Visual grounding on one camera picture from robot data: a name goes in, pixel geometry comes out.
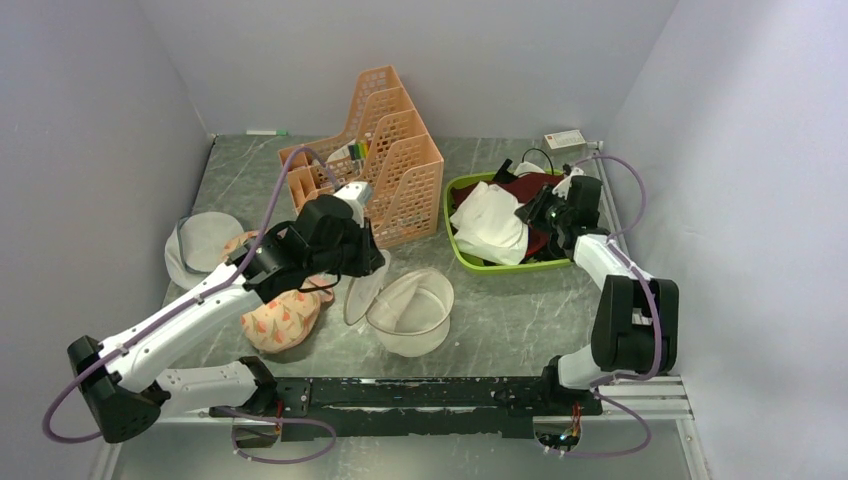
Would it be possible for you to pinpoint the dark red bra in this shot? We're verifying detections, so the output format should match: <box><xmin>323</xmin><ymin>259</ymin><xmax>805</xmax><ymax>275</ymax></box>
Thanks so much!
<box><xmin>448</xmin><ymin>173</ymin><xmax>564</xmax><ymax>207</ymax></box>

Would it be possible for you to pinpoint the white mesh laundry bag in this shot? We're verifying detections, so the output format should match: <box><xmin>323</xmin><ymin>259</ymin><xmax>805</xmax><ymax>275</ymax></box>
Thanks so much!
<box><xmin>344</xmin><ymin>249</ymin><xmax>455</xmax><ymax>358</ymax></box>

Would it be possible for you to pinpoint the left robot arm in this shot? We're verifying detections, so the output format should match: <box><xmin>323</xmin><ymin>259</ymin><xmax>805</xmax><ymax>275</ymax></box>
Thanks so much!
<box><xmin>67</xmin><ymin>182</ymin><xmax>385</xmax><ymax>444</ymax></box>

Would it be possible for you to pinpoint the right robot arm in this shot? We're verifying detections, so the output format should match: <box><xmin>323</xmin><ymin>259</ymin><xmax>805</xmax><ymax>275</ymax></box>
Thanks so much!
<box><xmin>515</xmin><ymin>175</ymin><xmax>679</xmax><ymax>414</ymax></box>

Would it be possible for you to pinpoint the pink floral laundry bag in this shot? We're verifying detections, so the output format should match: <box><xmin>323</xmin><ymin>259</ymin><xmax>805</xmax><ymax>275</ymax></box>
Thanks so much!
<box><xmin>221</xmin><ymin>230</ymin><xmax>336</xmax><ymax>355</ymax></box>

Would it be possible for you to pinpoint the grey-trimmed white mesh bag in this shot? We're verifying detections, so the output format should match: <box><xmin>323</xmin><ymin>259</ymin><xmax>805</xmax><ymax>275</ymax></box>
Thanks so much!
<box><xmin>164</xmin><ymin>212</ymin><xmax>244</xmax><ymax>290</ymax></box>

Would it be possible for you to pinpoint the black garment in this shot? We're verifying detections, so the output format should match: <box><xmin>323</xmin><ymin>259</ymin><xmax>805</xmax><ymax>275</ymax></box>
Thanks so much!
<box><xmin>492</xmin><ymin>159</ymin><xmax>564</xmax><ymax>263</ymax></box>

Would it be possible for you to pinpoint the white garment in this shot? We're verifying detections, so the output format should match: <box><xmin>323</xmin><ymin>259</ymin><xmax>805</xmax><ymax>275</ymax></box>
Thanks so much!
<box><xmin>449</xmin><ymin>182</ymin><xmax>529</xmax><ymax>266</ymax></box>

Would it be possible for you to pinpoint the small white box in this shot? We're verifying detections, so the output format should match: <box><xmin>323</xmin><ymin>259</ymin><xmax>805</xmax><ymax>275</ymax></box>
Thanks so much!
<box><xmin>543</xmin><ymin>129</ymin><xmax>587</xmax><ymax>151</ymax></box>

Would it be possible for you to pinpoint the green plastic basket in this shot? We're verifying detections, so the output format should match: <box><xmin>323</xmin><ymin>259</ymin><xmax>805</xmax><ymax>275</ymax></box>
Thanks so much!
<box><xmin>441</xmin><ymin>171</ymin><xmax>572</xmax><ymax>275</ymax></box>

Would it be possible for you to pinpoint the orange plastic file organizer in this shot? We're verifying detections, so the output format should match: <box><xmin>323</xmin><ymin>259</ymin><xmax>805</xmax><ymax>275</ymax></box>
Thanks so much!
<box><xmin>278</xmin><ymin>65</ymin><xmax>444</xmax><ymax>248</ymax></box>

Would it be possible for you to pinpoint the green white marker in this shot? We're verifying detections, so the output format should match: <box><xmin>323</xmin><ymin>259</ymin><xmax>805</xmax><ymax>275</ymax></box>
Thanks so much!
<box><xmin>245</xmin><ymin>129</ymin><xmax>289</xmax><ymax>137</ymax></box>

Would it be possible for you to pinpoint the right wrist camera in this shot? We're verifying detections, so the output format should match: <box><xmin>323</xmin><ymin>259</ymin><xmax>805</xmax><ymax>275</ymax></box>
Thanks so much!
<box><xmin>552</xmin><ymin>167</ymin><xmax>585</xmax><ymax>199</ymax></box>

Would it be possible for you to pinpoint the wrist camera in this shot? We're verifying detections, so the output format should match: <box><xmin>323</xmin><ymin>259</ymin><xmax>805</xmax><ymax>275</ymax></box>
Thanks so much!
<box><xmin>333</xmin><ymin>181</ymin><xmax>374</xmax><ymax>227</ymax></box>
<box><xmin>552</xmin><ymin>167</ymin><xmax>585</xmax><ymax>199</ymax></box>

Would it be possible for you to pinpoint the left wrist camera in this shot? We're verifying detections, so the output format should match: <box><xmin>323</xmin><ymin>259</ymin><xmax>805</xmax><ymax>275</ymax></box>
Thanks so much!
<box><xmin>333</xmin><ymin>181</ymin><xmax>374</xmax><ymax>227</ymax></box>

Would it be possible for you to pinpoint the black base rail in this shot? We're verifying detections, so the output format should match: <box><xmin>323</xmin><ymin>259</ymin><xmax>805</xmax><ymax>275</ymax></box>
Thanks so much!
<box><xmin>236</xmin><ymin>374</ymin><xmax>603</xmax><ymax>441</ymax></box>

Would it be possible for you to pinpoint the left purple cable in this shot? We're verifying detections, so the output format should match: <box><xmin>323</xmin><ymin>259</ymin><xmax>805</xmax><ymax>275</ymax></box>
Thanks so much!
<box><xmin>42</xmin><ymin>146</ymin><xmax>342</xmax><ymax>466</ymax></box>

